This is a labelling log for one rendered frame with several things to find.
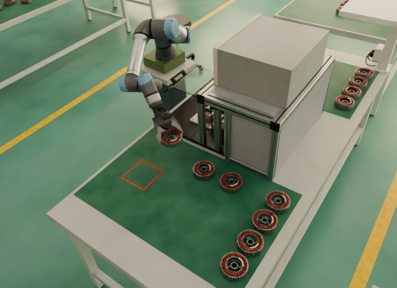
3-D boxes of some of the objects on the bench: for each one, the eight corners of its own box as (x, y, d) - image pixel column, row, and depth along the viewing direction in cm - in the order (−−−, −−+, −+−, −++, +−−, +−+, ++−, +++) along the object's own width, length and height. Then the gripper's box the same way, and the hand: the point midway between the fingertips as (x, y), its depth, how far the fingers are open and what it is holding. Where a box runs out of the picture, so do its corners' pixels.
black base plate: (158, 127, 215) (157, 124, 214) (217, 77, 253) (217, 74, 251) (224, 156, 194) (224, 153, 192) (278, 97, 231) (278, 94, 230)
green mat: (73, 194, 179) (73, 194, 179) (153, 127, 215) (153, 127, 215) (236, 301, 136) (236, 300, 136) (302, 195, 172) (302, 195, 172)
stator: (217, 179, 182) (216, 174, 179) (237, 174, 184) (237, 169, 181) (224, 196, 173) (224, 191, 171) (246, 190, 176) (246, 185, 173)
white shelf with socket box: (325, 75, 248) (339, 10, 217) (343, 52, 270) (358, -10, 239) (377, 90, 232) (401, 22, 201) (393, 65, 254) (416, 0, 223)
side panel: (224, 159, 192) (224, 111, 171) (227, 156, 194) (228, 108, 172) (272, 181, 179) (278, 132, 158) (275, 177, 181) (281, 128, 160)
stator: (194, 182, 181) (194, 176, 179) (192, 166, 189) (191, 160, 187) (216, 179, 182) (215, 174, 179) (213, 163, 190) (212, 159, 188)
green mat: (215, 75, 255) (215, 75, 255) (257, 40, 291) (257, 40, 291) (350, 119, 212) (350, 118, 212) (378, 72, 248) (378, 71, 248)
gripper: (168, 98, 191) (183, 133, 193) (137, 111, 185) (152, 147, 187) (172, 95, 183) (188, 132, 185) (140, 108, 177) (156, 146, 179)
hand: (172, 138), depth 183 cm, fingers closed on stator, 13 cm apart
